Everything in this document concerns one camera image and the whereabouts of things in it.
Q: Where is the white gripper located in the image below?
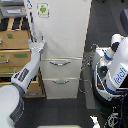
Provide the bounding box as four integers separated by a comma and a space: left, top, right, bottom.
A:
27, 36, 45, 53

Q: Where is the white fridge door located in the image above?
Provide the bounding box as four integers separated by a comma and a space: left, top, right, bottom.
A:
23, 0, 92, 59

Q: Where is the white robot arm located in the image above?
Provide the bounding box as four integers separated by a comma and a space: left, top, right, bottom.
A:
0, 39, 46, 128

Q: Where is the wooden drawer cabinet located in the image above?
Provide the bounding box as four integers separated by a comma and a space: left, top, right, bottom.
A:
0, 16, 46, 99

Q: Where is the green android sticker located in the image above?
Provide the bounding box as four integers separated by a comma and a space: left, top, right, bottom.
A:
37, 3, 49, 18

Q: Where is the white refrigerator body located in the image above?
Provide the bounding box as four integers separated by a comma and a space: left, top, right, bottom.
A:
23, 0, 93, 100

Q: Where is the grey box on cabinet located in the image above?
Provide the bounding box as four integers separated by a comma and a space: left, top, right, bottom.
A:
0, 6, 26, 17

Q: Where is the upper fridge drawer handle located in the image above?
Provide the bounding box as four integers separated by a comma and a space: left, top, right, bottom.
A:
50, 61, 71, 66

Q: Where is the fridge drawer handle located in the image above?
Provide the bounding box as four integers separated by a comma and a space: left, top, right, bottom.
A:
52, 79, 69, 84
50, 61, 71, 66

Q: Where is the lower fridge drawer handle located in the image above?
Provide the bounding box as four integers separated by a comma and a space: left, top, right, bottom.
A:
52, 79, 69, 84

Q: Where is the grey cable bundle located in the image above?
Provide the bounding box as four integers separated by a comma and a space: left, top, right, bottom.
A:
78, 43, 100, 94

